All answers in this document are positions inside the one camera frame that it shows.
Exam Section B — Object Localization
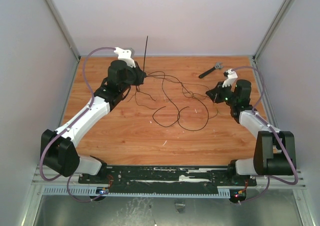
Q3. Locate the black zip tie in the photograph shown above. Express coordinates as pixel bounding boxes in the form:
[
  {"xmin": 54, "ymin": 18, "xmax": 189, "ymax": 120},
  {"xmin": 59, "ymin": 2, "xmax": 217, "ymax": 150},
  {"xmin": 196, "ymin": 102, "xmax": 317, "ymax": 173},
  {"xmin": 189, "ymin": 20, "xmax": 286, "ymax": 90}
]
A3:
[{"xmin": 142, "ymin": 35, "xmax": 149, "ymax": 72}]

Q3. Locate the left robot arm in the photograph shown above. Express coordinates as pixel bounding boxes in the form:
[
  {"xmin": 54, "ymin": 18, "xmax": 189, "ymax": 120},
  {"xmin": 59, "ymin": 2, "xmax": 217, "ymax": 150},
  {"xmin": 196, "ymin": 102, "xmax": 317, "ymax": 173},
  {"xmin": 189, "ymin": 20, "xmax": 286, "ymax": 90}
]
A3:
[{"xmin": 40, "ymin": 60, "xmax": 147, "ymax": 184}]

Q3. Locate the black wire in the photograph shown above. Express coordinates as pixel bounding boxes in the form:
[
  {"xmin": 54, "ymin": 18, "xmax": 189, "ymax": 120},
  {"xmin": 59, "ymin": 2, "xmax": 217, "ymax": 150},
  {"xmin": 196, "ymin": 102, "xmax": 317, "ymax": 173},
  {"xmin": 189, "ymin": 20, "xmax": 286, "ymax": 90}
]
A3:
[
  {"xmin": 151, "ymin": 103, "xmax": 210, "ymax": 132},
  {"xmin": 147, "ymin": 71, "xmax": 191, "ymax": 127}
]

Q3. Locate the purple cable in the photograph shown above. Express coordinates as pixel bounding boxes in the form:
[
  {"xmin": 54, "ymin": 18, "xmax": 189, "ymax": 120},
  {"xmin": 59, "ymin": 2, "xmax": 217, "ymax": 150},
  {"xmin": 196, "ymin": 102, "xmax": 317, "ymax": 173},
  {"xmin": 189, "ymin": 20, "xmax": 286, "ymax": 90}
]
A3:
[
  {"xmin": 39, "ymin": 46, "xmax": 118, "ymax": 203},
  {"xmin": 229, "ymin": 65, "xmax": 300, "ymax": 207}
]

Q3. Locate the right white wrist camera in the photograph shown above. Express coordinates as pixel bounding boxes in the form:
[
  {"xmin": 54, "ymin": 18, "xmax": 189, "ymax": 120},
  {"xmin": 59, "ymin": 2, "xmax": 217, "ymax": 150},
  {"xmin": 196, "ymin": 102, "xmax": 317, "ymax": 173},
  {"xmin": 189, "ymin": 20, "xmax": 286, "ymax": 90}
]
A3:
[{"xmin": 222, "ymin": 69, "xmax": 238, "ymax": 88}]

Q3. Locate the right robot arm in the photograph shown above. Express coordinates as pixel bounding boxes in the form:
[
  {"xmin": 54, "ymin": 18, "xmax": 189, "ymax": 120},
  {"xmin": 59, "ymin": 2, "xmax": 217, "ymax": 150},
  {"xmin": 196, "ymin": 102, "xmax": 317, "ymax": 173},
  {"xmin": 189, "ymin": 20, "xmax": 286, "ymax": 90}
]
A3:
[{"xmin": 206, "ymin": 79, "xmax": 299, "ymax": 185}]

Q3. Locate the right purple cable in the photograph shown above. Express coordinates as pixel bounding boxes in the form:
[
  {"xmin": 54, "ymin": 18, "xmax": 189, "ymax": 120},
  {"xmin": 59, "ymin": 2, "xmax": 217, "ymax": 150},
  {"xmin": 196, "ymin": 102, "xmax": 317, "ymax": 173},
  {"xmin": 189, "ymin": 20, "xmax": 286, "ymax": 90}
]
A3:
[{"xmin": 229, "ymin": 65, "xmax": 300, "ymax": 207}]

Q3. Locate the aluminium front rail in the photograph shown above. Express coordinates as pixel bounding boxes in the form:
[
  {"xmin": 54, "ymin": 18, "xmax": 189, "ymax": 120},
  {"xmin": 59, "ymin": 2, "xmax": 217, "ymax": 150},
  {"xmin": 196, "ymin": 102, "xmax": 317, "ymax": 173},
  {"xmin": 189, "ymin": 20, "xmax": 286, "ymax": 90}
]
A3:
[{"xmin": 31, "ymin": 165, "xmax": 307, "ymax": 189}]

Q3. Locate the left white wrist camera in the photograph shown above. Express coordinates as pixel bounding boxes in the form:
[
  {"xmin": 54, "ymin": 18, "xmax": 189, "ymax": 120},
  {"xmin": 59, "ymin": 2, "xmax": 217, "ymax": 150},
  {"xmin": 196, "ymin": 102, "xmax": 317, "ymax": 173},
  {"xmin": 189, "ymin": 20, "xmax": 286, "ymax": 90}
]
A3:
[{"xmin": 114, "ymin": 47, "xmax": 136, "ymax": 68}]

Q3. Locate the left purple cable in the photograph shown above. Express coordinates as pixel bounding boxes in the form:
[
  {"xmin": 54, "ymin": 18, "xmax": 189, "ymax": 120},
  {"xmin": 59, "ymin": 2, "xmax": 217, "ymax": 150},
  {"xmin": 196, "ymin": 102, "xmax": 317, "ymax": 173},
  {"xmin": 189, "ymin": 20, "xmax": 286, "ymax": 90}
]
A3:
[{"xmin": 39, "ymin": 46, "xmax": 118, "ymax": 203}]

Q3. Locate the black adjustable wrench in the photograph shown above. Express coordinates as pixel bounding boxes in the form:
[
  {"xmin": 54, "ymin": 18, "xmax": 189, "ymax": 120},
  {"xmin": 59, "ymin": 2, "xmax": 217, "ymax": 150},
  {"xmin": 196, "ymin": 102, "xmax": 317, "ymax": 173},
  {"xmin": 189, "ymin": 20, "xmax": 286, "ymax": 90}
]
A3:
[{"xmin": 198, "ymin": 62, "xmax": 223, "ymax": 79}]

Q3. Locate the grey slotted cable duct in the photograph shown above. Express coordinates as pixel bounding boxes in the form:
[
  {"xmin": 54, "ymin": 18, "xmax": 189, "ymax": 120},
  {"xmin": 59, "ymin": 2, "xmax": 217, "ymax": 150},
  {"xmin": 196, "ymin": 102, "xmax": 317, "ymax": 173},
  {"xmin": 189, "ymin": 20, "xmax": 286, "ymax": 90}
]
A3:
[{"xmin": 41, "ymin": 185, "xmax": 231, "ymax": 198}]

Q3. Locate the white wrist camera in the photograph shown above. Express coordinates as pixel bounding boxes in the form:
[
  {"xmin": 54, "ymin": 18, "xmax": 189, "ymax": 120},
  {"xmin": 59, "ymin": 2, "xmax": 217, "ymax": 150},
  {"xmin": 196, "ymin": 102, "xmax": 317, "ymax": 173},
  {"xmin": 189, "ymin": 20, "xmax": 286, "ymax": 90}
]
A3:
[
  {"xmin": 222, "ymin": 69, "xmax": 238, "ymax": 88},
  {"xmin": 114, "ymin": 47, "xmax": 136, "ymax": 68}
]

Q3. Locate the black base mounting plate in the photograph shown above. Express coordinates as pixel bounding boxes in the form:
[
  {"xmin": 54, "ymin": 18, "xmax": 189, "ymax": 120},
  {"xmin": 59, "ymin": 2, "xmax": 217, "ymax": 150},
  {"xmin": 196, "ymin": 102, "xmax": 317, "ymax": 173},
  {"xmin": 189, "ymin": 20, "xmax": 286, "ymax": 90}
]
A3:
[{"xmin": 78, "ymin": 166, "xmax": 257, "ymax": 194}]

